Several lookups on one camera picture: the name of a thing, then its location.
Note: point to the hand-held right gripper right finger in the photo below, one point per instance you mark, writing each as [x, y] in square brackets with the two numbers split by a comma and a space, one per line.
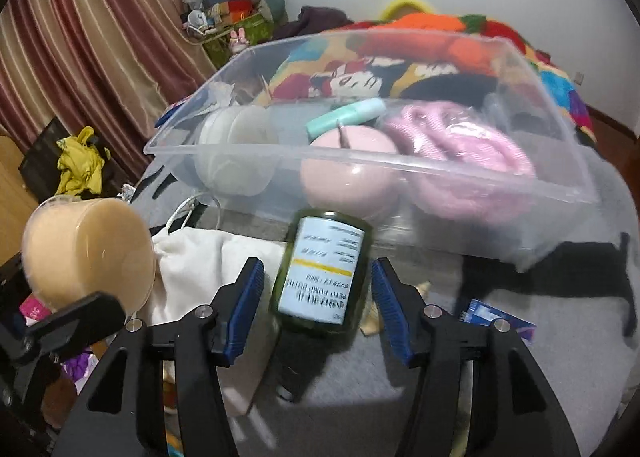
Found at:
[390, 312]

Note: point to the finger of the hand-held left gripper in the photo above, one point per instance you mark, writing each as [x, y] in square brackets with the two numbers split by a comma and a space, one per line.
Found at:
[80, 324]

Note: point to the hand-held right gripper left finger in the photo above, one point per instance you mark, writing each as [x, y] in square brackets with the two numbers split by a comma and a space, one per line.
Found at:
[245, 307]

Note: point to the beige round jar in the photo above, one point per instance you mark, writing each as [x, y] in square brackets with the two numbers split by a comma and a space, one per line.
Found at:
[85, 247]

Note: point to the green glass bottle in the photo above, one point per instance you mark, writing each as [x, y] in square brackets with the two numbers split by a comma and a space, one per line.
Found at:
[320, 272]

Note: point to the small blue box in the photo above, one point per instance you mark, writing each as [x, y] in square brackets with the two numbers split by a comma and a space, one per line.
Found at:
[480, 314]

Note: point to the pink round case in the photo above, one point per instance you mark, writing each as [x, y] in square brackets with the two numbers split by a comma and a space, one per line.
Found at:
[345, 177]

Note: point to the white round jar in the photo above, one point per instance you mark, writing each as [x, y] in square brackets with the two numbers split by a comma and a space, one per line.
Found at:
[235, 137]

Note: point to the mint green case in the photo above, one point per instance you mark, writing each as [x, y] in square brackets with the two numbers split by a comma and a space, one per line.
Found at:
[345, 117]

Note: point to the clear plastic storage box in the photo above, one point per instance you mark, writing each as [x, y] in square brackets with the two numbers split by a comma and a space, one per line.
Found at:
[545, 147]

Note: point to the grey and black mat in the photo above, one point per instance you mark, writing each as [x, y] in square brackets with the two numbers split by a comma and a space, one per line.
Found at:
[500, 387]

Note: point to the yellow cloth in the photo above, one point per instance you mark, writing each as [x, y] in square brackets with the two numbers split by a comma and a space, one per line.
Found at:
[80, 162]

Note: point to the black case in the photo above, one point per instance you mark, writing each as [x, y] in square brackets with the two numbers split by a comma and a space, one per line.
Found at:
[42, 147]

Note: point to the cartoon mouse printed cloth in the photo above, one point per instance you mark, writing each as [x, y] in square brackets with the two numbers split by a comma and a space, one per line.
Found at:
[350, 82]

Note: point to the pink bunny figure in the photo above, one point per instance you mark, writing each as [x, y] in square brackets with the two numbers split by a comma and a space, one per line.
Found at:
[238, 39]

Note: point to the green patterned storage box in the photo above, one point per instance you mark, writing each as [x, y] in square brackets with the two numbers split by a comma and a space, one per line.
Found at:
[255, 29]

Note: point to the striped pink curtain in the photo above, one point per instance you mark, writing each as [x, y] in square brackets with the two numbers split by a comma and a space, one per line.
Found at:
[100, 37]

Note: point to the orange quilted jacket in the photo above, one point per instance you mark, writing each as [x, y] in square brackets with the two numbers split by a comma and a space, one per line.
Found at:
[415, 19]

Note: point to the dark purple cloth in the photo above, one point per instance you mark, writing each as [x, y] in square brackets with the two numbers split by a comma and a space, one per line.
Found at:
[320, 17]

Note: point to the stack of colourful boxes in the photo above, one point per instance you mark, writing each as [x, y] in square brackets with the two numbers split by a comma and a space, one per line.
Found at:
[230, 4]

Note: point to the yellow curved pillow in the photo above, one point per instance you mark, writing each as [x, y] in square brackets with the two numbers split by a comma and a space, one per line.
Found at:
[400, 2]

